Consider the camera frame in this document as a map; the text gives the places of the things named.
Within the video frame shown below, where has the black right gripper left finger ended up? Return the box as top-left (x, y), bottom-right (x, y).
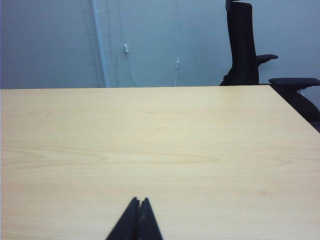
top-left (105, 196), bottom-right (141, 240)

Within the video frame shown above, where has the white cable with plug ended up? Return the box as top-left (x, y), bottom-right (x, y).
top-left (116, 0), bottom-right (138, 88)

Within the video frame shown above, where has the black office chair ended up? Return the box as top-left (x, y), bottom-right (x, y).
top-left (218, 0), bottom-right (320, 134)

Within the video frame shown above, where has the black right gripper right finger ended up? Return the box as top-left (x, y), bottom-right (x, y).
top-left (136, 197), bottom-right (164, 240)

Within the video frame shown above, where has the thin white wall wire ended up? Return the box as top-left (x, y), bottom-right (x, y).
top-left (174, 0), bottom-right (181, 88)

